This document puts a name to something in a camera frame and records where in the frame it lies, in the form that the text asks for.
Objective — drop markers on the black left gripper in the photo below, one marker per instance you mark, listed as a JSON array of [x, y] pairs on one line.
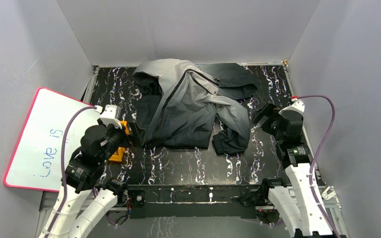
[[130, 137]]

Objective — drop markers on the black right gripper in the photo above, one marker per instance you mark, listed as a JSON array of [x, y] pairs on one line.
[[269, 110]]

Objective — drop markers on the grey and black jacket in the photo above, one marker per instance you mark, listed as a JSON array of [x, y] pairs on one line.
[[188, 105]]

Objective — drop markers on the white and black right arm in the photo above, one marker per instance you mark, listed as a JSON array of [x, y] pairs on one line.
[[301, 209]]

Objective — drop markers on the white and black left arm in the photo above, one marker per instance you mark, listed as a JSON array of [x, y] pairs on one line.
[[81, 203]]

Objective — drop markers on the orange plastic bin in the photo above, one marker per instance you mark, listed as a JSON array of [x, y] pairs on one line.
[[120, 143]]

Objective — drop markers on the pink framed whiteboard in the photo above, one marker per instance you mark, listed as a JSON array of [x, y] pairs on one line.
[[36, 161]]

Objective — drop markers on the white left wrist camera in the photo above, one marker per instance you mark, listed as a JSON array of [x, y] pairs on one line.
[[109, 115]]

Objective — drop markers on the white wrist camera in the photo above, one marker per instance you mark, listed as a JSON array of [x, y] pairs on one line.
[[297, 105], [109, 115]]

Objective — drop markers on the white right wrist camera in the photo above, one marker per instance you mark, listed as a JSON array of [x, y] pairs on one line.
[[297, 105]]

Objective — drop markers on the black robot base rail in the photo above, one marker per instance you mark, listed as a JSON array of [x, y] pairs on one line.
[[241, 201]]

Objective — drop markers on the silver bracket at table corner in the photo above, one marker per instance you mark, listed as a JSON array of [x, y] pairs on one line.
[[328, 193]]

